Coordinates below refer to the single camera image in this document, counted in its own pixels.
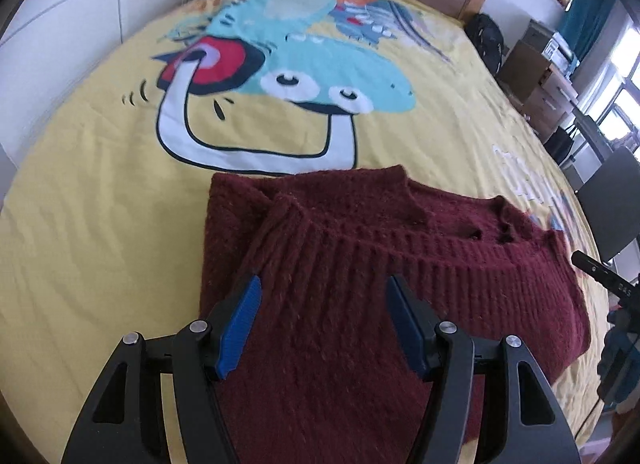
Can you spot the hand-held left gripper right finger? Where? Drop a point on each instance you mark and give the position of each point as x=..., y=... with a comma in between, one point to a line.
x=407, y=329

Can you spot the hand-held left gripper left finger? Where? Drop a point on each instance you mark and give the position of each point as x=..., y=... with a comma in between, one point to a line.
x=237, y=329

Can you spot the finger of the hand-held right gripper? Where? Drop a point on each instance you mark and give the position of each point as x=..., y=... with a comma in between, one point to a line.
x=597, y=270

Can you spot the dark red knitted sweater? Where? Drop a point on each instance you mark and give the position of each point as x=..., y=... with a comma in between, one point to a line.
x=375, y=254

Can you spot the grey office chair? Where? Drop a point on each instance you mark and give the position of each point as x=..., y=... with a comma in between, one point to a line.
x=610, y=204

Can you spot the black bag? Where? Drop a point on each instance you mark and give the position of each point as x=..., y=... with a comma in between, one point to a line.
x=560, y=143

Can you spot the window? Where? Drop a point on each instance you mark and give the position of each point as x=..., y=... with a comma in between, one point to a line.
x=625, y=88

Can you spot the wooden drawer chest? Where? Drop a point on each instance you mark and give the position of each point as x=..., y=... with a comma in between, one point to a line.
x=530, y=83

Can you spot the yellow printed blanket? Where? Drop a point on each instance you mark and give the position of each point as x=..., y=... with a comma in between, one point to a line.
x=90, y=194

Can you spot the grey printer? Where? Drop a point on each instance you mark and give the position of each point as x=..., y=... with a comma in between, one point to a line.
x=555, y=43

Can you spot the black backpack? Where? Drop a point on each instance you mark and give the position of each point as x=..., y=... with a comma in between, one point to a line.
x=485, y=41

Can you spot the teal curtain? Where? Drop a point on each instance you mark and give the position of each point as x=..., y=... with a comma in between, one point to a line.
x=590, y=8

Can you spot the white wardrobe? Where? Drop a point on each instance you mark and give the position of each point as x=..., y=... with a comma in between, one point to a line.
x=75, y=3

